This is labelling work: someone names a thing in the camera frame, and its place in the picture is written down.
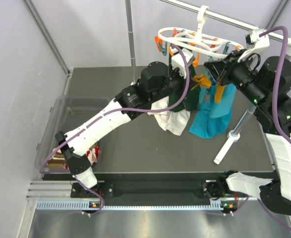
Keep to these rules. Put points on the red white striped sock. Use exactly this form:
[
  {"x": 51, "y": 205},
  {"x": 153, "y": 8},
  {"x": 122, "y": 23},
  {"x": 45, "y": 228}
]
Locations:
[{"x": 93, "y": 154}]

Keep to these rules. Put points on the clear plastic bin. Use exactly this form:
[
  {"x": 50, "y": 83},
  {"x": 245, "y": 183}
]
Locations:
[{"x": 68, "y": 113}]

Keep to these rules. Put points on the white clip hanger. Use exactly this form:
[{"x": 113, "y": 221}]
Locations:
[{"x": 195, "y": 41}]

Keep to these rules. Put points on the orange sock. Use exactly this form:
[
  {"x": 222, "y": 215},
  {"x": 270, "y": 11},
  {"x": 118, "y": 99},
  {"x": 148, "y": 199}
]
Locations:
[
  {"x": 219, "y": 93},
  {"x": 203, "y": 81}
]

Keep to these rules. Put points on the green white sock pair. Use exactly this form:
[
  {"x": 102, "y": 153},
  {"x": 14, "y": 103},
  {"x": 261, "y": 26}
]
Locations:
[{"x": 175, "y": 122}]

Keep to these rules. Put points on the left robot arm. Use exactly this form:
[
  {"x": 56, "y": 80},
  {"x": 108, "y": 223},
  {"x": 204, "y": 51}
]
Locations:
[{"x": 160, "y": 88}]

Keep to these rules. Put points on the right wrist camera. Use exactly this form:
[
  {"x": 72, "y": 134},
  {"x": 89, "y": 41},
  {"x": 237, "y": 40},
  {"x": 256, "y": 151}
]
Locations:
[{"x": 255, "y": 43}]

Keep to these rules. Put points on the brown white striped sock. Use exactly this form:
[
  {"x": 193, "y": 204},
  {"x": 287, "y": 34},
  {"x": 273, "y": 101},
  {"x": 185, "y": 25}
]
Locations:
[{"x": 57, "y": 161}]

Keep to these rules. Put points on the blue sock pair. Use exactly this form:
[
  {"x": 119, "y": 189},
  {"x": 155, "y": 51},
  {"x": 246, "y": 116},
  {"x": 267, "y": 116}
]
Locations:
[{"x": 213, "y": 118}]

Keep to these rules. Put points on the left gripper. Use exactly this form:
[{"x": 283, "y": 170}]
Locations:
[{"x": 192, "y": 83}]

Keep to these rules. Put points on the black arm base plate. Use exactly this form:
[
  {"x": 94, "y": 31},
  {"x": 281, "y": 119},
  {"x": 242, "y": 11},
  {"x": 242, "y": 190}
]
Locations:
[{"x": 199, "y": 188}]

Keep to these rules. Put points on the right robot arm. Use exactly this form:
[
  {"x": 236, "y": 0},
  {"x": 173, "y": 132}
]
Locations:
[{"x": 274, "y": 193}]

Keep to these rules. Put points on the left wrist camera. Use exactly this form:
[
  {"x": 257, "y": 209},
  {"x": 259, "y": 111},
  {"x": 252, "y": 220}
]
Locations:
[{"x": 178, "y": 62}]

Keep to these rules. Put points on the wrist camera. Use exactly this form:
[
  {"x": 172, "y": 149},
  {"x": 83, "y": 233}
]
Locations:
[
  {"x": 255, "y": 43},
  {"x": 178, "y": 62}
]

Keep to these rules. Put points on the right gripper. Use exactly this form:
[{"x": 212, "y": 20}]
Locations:
[{"x": 230, "y": 62}]

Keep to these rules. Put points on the metal clothes rack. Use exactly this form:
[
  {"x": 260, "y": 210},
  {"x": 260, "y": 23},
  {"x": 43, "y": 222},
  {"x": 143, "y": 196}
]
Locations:
[{"x": 267, "y": 88}]

